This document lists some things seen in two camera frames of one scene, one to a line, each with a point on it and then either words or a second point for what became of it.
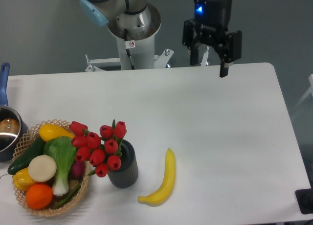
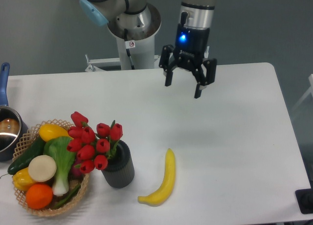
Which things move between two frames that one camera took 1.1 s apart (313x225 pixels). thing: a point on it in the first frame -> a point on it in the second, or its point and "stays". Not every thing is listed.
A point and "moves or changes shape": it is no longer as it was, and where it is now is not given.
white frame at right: x=310 y=90 stays
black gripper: x=212 y=17 -> x=190 y=47
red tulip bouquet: x=103 y=153 moves or changes shape
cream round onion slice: x=42 y=168 stays
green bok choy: x=63 y=149 stays
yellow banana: x=161 y=195 stays
